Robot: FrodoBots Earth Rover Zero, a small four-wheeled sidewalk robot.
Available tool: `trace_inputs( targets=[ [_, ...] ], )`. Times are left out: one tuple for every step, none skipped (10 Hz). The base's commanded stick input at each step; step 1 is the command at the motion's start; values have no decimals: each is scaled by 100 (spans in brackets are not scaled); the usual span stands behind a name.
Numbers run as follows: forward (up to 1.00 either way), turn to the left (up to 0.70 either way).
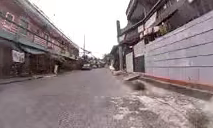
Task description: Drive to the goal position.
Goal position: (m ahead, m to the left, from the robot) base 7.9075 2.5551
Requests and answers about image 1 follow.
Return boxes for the vehicle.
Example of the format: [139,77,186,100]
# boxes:
[81,63,93,71]

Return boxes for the dark building with balcony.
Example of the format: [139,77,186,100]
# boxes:
[115,0,213,72]

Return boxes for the grey asphalt road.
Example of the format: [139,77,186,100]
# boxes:
[0,67,213,128]

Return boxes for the red brick building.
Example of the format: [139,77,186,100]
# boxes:
[0,0,81,80]

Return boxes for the concrete sidewalk strip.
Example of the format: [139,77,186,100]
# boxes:
[0,73,58,86]

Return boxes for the grey block wall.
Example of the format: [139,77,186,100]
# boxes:
[125,7,213,88]

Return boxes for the utility pole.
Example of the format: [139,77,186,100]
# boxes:
[82,33,86,60]

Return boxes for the concrete kerb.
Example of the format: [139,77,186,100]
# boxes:
[123,73,213,101]

